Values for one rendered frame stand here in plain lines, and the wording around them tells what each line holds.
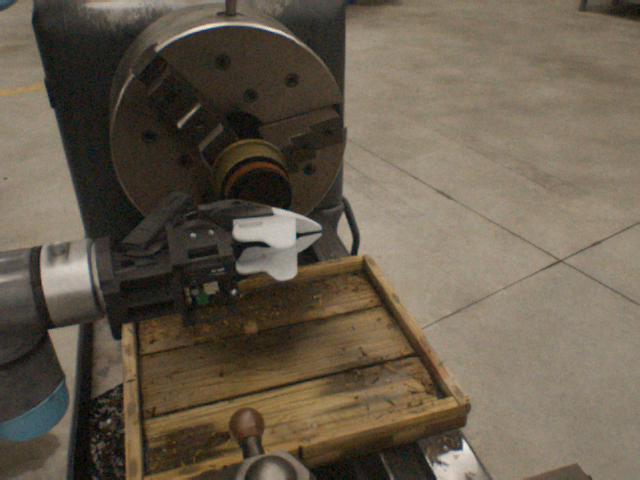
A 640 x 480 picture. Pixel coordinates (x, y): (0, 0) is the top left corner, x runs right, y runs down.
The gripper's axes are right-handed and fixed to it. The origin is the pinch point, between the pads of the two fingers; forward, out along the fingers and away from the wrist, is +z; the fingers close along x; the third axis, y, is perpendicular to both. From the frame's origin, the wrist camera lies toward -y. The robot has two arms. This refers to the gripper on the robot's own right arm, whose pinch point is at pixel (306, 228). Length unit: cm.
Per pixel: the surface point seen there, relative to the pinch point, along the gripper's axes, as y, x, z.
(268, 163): -9.8, 3.0, -1.6
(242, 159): -10.6, 3.5, -4.4
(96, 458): -17, -49, -31
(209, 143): -14.6, 4.1, -7.4
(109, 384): -38, -54, -30
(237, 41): -22.8, 13.1, -1.9
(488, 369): -63, -110, 78
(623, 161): -179, -113, 232
